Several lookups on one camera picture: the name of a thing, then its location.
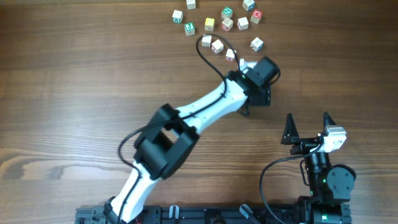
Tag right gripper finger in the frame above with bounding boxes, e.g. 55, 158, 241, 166
323, 112, 336, 128
280, 113, 300, 145

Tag red sided wooden block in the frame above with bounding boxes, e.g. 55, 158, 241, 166
211, 39, 224, 54

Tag plain white wooden block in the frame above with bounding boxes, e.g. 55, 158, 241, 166
238, 17, 249, 30

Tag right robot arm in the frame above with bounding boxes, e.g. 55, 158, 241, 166
281, 112, 356, 224

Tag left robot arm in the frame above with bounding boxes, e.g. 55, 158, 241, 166
104, 57, 280, 223

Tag blue sided wooden block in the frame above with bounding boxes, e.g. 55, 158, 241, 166
250, 37, 264, 52

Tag red A wooden block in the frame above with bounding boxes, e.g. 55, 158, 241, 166
225, 49, 236, 62

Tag red pattern wooden block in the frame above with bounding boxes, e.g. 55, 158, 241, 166
221, 17, 233, 32

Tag red M wooden block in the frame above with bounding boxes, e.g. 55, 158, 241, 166
251, 9, 263, 24

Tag green N wooden block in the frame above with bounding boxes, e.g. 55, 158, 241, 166
221, 7, 233, 19

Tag yellow wooden block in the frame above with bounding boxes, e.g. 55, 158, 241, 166
205, 17, 215, 31

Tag blue letter wooden block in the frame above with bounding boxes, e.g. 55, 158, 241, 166
243, 0, 255, 11

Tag green J wooden block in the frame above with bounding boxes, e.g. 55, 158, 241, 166
184, 22, 195, 36

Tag top edge wooden block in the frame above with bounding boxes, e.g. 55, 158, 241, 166
186, 0, 196, 10

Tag teal A wooden block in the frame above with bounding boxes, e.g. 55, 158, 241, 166
172, 10, 183, 24

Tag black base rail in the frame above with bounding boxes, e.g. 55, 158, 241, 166
74, 203, 352, 224

